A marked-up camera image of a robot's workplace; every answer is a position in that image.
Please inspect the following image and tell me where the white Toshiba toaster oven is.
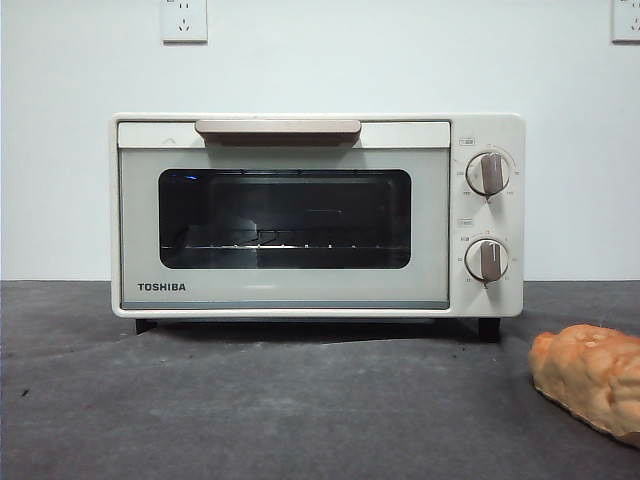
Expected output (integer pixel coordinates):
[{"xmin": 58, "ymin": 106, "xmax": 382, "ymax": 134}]
[{"xmin": 110, "ymin": 112, "xmax": 526, "ymax": 344}]

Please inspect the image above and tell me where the white wall socket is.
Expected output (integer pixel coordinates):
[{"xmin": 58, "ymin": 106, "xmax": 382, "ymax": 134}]
[
  {"xmin": 160, "ymin": 0, "xmax": 209, "ymax": 44},
  {"xmin": 610, "ymin": 0, "xmax": 640, "ymax": 45}
]

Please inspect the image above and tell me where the metal wire oven rack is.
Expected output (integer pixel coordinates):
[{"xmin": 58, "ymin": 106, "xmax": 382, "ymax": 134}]
[{"xmin": 183, "ymin": 227, "xmax": 362, "ymax": 251}]

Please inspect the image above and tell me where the golden brown bread loaf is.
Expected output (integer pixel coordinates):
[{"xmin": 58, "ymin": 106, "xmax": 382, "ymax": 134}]
[{"xmin": 528, "ymin": 323, "xmax": 640, "ymax": 449}]

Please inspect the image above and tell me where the oven door with beige handle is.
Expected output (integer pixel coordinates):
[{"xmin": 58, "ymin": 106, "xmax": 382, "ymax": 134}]
[{"xmin": 117, "ymin": 118, "xmax": 451, "ymax": 310}]

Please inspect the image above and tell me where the beige temperature dial knob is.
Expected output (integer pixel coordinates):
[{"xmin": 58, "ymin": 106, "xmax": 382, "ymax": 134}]
[{"xmin": 465, "ymin": 152, "xmax": 512, "ymax": 200}]

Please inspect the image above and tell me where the beige timer dial knob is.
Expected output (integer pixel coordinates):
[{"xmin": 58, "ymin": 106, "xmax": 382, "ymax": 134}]
[{"xmin": 464, "ymin": 238, "xmax": 511, "ymax": 289}]

